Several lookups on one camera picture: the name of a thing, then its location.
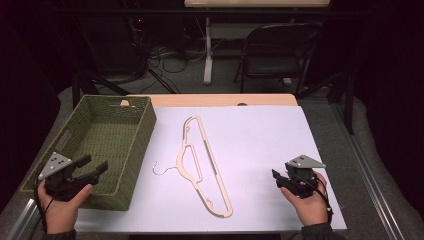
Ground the black folding chair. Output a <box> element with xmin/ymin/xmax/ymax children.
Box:
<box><xmin>233</xmin><ymin>21</ymin><xmax>324</xmax><ymax>95</ymax></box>

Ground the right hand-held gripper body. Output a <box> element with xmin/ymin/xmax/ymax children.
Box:
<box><xmin>279</xmin><ymin>154</ymin><xmax>327</xmax><ymax>200</ymax></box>

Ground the person's left sleeve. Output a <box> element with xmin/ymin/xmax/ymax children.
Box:
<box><xmin>42</xmin><ymin>229</ymin><xmax>78</xmax><ymax>240</ymax></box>

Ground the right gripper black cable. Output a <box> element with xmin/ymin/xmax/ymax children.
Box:
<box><xmin>293</xmin><ymin>173</ymin><xmax>334</xmax><ymax>224</ymax></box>

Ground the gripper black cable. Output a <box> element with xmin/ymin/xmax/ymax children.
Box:
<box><xmin>293</xmin><ymin>173</ymin><xmax>334</xmax><ymax>224</ymax></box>
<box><xmin>33</xmin><ymin>186</ymin><xmax>56</xmax><ymax>234</ymax></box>

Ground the person's sleeve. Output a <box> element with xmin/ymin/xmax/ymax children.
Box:
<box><xmin>42</xmin><ymin>229</ymin><xmax>78</xmax><ymax>240</ymax></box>
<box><xmin>299</xmin><ymin>221</ymin><xmax>338</xmax><ymax>240</ymax></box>

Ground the green woven basket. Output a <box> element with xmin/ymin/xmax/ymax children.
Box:
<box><xmin>19</xmin><ymin>94</ymin><xmax>158</xmax><ymax>212</ymax></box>

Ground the white table leg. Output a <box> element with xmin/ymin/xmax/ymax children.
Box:
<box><xmin>203</xmin><ymin>16</ymin><xmax>214</xmax><ymax>86</ymax></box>

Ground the aluminium rail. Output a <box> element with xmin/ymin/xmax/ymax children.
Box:
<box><xmin>5</xmin><ymin>198</ymin><xmax>38</xmax><ymax>240</ymax></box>

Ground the bundle of floor cables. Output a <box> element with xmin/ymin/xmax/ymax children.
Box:
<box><xmin>133</xmin><ymin>19</ymin><xmax>224</xmax><ymax>95</ymax></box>

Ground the person's right sleeve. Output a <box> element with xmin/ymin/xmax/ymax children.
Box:
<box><xmin>299</xmin><ymin>221</ymin><xmax>338</xmax><ymax>240</ymax></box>

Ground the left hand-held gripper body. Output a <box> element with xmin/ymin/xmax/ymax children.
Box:
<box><xmin>37</xmin><ymin>151</ymin><xmax>100</xmax><ymax>202</ymax></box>

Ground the beige clothes hanger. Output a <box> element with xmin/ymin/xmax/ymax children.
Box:
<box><xmin>152</xmin><ymin>114</ymin><xmax>234</xmax><ymax>219</ymax></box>

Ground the person's right hand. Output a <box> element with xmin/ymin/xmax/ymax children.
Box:
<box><xmin>279</xmin><ymin>171</ymin><xmax>330</xmax><ymax>228</ymax></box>

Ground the person's left hand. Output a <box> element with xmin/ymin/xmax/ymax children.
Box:
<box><xmin>37</xmin><ymin>180</ymin><xmax>94</xmax><ymax>235</ymax></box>

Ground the white board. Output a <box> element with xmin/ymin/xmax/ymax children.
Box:
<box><xmin>73</xmin><ymin>105</ymin><xmax>348</xmax><ymax>234</ymax></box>

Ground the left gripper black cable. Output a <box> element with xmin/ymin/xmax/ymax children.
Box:
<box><xmin>33</xmin><ymin>186</ymin><xmax>56</xmax><ymax>234</ymax></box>

